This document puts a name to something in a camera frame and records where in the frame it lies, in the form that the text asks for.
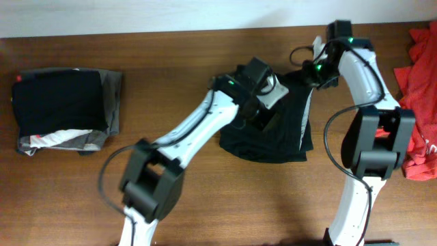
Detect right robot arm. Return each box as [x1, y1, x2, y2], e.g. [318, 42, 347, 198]
[302, 20, 415, 245]

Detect folded black garment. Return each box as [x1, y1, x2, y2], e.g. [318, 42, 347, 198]
[12, 70, 108, 137]

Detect dark green shorts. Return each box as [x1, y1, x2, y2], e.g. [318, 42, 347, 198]
[219, 71, 313, 163]

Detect red t-shirt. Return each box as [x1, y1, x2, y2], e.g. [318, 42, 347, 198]
[394, 20, 436, 181]

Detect folded white red garment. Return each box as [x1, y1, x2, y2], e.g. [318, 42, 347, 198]
[29, 129, 92, 148]

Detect folded grey garment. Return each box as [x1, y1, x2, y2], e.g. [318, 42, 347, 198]
[17, 68, 122, 156]

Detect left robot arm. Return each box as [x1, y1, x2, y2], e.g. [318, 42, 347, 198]
[119, 57, 289, 245]

